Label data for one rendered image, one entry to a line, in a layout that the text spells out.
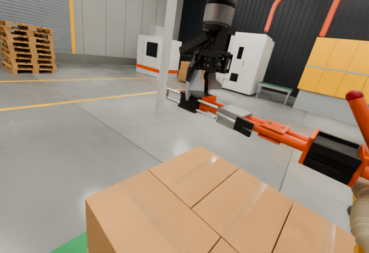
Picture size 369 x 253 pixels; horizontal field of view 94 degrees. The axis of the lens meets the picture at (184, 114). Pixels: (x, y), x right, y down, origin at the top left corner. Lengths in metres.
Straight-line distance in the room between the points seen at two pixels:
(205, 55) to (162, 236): 0.80
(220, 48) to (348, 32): 10.60
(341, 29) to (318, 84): 3.98
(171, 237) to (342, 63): 7.26
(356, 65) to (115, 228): 7.49
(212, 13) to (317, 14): 10.74
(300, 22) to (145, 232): 10.89
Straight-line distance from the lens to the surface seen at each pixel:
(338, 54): 7.63
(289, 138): 0.42
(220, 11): 0.49
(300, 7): 11.31
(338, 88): 7.63
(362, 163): 0.41
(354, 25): 11.07
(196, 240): 0.98
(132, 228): 0.98
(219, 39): 0.49
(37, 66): 6.82
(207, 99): 0.52
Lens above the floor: 1.34
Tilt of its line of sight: 20 degrees down
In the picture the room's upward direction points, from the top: 10 degrees clockwise
